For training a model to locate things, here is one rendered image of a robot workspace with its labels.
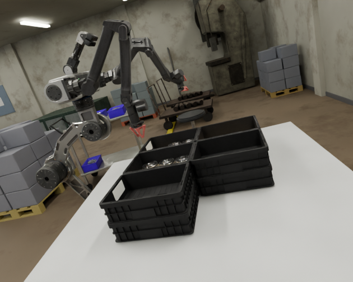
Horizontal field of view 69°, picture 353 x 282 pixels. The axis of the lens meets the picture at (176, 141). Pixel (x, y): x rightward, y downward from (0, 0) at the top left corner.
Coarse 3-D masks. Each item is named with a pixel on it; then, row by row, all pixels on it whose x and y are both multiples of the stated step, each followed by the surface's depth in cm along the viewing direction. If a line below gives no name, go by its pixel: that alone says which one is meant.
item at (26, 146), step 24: (0, 144) 356; (24, 144) 358; (48, 144) 391; (0, 168) 329; (24, 168) 336; (0, 192) 342; (24, 192) 339; (48, 192) 369; (0, 216) 362; (24, 216) 351
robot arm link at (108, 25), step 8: (104, 24) 126; (112, 24) 126; (120, 24) 126; (128, 24) 129; (104, 32) 129; (112, 32) 129; (104, 40) 132; (104, 48) 134; (96, 56) 136; (104, 56) 136; (96, 64) 138; (96, 72) 140; (88, 80) 140; (96, 80) 142; (88, 88) 143
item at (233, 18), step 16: (208, 0) 684; (224, 0) 685; (208, 16) 696; (224, 16) 697; (240, 16) 696; (208, 32) 711; (224, 32) 712; (240, 32) 711; (224, 48) 768; (240, 48) 724; (208, 64) 752; (224, 64) 736; (240, 64) 736; (224, 80) 749; (240, 80) 749
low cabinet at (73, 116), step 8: (96, 104) 810; (104, 104) 868; (56, 112) 832; (64, 112) 747; (72, 112) 745; (32, 120) 799; (40, 120) 761; (48, 120) 758; (56, 120) 756; (72, 120) 752; (80, 120) 750; (48, 128) 767; (56, 128) 765; (64, 128) 762
